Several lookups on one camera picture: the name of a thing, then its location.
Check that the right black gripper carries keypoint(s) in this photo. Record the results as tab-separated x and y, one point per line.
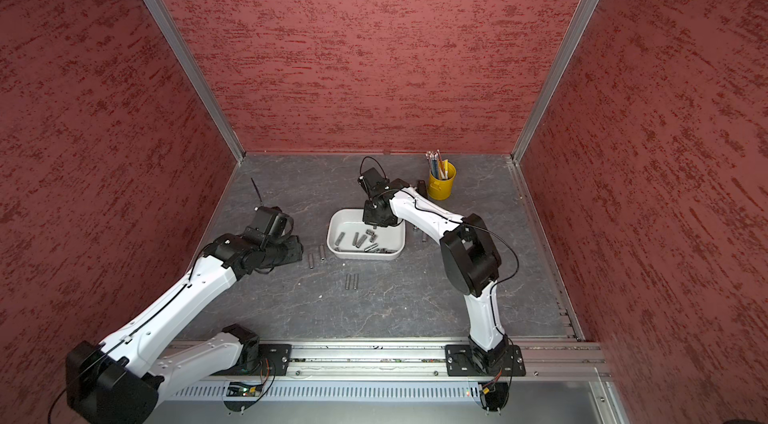
370	220

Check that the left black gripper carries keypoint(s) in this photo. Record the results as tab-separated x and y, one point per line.
295	251

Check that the white plastic storage box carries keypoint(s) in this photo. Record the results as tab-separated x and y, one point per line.
351	220

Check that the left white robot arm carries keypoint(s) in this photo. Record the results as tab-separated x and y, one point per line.
129	373

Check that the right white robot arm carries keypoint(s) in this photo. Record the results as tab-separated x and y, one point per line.
470	259

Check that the chrome sockets in box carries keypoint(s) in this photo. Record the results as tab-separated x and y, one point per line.
356	242

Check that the yellow pencil cup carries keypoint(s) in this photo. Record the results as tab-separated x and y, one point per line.
441	189

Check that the pencils in cup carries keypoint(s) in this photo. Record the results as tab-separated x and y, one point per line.
438	167

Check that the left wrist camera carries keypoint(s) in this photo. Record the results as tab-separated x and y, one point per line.
270	225

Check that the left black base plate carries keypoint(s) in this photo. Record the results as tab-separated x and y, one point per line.
270	358

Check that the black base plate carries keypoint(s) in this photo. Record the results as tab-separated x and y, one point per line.
468	360
270	358

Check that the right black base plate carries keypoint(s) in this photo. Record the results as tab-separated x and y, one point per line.
468	360

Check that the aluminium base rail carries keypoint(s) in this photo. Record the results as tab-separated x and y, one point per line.
564	376

